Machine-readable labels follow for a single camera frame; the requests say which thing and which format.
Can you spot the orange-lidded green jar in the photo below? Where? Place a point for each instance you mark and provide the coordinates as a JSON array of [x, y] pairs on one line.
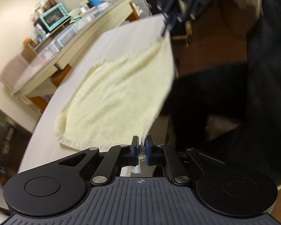
[[28, 42]]

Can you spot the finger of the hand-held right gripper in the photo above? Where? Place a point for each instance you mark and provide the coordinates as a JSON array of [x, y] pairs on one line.
[[169, 9], [187, 16]]

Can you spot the beige glass-topped dining table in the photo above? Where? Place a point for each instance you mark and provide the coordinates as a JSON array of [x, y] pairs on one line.
[[68, 49]]

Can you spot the brown paper box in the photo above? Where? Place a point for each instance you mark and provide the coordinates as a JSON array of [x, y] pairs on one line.
[[28, 53]]

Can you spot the quilted chair back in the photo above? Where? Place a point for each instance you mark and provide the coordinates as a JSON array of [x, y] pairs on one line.
[[14, 69]]

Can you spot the white bowl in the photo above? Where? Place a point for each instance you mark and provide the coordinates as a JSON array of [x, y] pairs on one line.
[[75, 11]]

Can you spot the cream terry towel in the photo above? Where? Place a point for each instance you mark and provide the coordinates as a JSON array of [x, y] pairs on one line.
[[121, 89]]

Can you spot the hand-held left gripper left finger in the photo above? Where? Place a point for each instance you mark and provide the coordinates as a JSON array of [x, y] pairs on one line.
[[134, 151]]

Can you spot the person's black clothing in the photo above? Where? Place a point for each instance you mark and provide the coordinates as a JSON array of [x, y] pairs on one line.
[[267, 86]]

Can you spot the jar of red preserves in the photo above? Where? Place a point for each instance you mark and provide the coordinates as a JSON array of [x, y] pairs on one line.
[[49, 3]]

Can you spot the green cloth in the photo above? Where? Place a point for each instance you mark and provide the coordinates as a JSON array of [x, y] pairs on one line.
[[74, 19]]

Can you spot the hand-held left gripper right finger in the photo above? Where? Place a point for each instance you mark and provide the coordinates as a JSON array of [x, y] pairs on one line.
[[149, 151]]

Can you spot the mint green toaster oven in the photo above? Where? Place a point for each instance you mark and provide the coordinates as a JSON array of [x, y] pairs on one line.
[[53, 17]]

